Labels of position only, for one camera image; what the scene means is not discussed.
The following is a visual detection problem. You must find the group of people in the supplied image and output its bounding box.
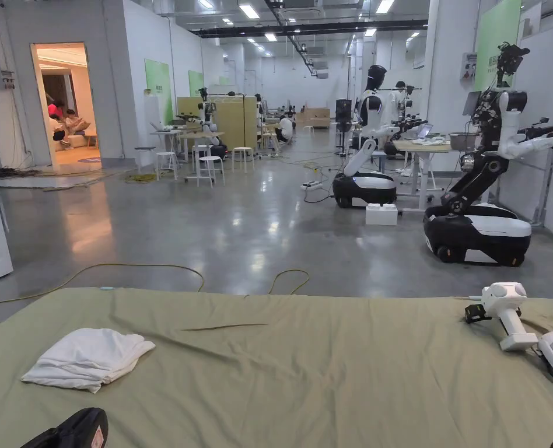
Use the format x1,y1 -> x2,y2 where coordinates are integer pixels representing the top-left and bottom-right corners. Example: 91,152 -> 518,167
47,100 -> 92,151

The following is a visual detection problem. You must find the wooden table with white legs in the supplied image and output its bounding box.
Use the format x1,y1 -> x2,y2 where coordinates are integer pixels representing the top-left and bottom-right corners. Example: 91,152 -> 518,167
392,136 -> 466,209

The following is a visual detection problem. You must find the black standing fan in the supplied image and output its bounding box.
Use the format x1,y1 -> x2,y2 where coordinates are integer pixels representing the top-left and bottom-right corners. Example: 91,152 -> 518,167
334,98 -> 354,156

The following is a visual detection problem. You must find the white box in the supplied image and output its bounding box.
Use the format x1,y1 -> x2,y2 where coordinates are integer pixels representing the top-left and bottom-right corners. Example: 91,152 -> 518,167
365,202 -> 399,227

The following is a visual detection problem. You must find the spare white hand-held gripper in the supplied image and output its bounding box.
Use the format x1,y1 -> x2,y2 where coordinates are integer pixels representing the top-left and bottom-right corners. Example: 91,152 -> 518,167
463,282 -> 539,352

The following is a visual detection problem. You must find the long yellow cable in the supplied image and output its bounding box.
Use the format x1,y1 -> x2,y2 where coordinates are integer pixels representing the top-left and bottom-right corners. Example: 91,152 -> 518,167
0,263 -> 310,307

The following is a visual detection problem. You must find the bed with pale green sheet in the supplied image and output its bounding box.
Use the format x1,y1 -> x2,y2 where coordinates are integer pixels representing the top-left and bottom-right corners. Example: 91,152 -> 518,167
0,285 -> 553,448

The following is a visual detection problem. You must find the dark-topped stool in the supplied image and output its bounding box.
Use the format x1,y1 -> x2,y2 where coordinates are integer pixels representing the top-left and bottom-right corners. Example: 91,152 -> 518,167
134,146 -> 158,174

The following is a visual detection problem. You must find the white humanoid robot, black head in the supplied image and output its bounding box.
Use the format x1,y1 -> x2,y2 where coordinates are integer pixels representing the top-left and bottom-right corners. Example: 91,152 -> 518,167
332,65 -> 398,209

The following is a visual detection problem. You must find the small white robot with arms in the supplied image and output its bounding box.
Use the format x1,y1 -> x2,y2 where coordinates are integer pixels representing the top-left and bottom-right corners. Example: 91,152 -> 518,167
176,87 -> 229,160

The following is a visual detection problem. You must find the white round stool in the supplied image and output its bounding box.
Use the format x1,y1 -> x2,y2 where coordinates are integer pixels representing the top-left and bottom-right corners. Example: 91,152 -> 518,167
198,156 -> 226,188
155,151 -> 179,181
232,146 -> 256,174

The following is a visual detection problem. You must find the white desk with laptop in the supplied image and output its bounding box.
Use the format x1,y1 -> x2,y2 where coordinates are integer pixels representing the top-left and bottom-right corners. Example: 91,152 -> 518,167
149,121 -> 186,164

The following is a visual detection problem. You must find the black and white wheeled robot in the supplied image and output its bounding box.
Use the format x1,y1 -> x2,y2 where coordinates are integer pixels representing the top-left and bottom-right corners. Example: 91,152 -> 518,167
423,41 -> 553,268

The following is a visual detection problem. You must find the folded white cloth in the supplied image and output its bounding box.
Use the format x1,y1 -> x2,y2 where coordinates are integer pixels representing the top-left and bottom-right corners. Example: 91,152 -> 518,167
20,327 -> 156,394

